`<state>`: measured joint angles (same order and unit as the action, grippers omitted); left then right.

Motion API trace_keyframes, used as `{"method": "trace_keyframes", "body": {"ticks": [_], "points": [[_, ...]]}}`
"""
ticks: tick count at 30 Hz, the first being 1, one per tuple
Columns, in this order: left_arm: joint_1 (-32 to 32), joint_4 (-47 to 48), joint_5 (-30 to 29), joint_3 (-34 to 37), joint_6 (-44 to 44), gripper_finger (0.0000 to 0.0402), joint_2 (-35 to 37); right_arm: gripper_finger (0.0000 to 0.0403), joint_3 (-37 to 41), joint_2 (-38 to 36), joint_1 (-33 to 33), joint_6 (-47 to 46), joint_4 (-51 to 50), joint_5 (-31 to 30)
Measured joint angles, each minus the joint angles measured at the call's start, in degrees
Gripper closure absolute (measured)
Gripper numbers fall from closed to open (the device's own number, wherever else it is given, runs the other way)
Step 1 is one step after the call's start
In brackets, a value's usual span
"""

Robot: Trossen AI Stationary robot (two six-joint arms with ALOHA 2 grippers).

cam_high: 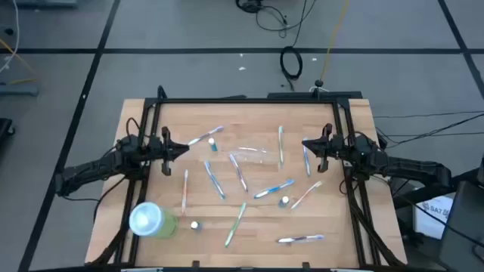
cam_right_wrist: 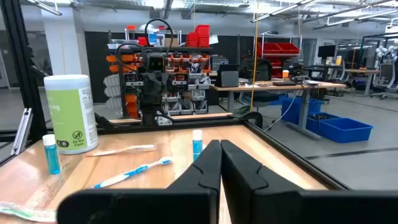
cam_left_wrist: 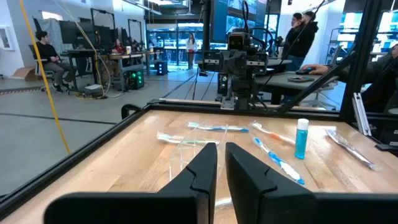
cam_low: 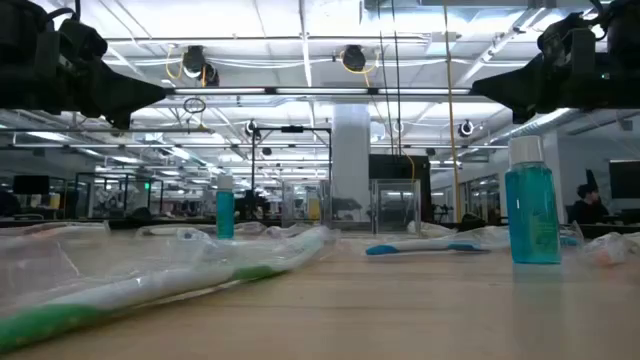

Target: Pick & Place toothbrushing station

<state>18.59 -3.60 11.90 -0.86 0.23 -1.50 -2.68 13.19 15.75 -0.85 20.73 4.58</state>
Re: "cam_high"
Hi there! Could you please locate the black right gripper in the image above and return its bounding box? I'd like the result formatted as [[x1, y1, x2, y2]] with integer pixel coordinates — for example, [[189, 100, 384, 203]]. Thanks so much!
[[301, 123, 345, 174]]

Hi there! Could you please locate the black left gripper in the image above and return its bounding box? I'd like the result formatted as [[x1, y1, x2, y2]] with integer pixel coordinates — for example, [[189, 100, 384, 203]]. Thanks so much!
[[146, 125, 191, 177]]

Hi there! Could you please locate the blue toothbrush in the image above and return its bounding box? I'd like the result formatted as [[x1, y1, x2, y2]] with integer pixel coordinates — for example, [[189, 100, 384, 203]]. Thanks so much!
[[253, 178, 296, 200], [302, 137, 312, 178], [203, 159, 227, 200]]

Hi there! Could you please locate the green toothbrush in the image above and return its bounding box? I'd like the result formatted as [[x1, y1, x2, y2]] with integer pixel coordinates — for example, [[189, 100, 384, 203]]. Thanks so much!
[[278, 125, 285, 168], [224, 202, 247, 249]]

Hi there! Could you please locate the orange toothbrush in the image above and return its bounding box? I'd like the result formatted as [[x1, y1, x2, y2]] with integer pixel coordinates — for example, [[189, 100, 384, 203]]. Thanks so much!
[[290, 180, 324, 211], [181, 168, 189, 215]]

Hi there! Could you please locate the white cardboard box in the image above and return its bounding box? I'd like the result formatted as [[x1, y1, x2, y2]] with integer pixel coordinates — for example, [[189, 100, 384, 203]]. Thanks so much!
[[413, 194, 455, 241]]

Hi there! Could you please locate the grey table foot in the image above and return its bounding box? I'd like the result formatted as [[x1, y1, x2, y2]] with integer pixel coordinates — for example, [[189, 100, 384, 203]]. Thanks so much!
[[0, 82, 41, 97]]

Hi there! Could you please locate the black coiled floor cable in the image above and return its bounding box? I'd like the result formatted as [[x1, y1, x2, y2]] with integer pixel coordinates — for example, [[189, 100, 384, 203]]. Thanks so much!
[[279, 45, 304, 91]]

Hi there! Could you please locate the black metal table frame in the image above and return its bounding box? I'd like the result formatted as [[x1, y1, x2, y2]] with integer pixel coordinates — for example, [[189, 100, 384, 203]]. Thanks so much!
[[85, 85, 408, 267]]

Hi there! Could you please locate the yellow floor cable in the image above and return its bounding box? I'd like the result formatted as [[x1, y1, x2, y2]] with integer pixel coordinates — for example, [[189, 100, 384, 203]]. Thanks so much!
[[319, 0, 351, 82]]

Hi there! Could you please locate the black tangled floor cable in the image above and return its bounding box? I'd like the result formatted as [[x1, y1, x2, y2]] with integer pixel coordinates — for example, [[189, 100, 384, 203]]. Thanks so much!
[[235, 0, 318, 39]]

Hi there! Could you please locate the white floor cable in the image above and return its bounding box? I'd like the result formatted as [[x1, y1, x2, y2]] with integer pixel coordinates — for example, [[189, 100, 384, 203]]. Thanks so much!
[[0, 0, 20, 75]]

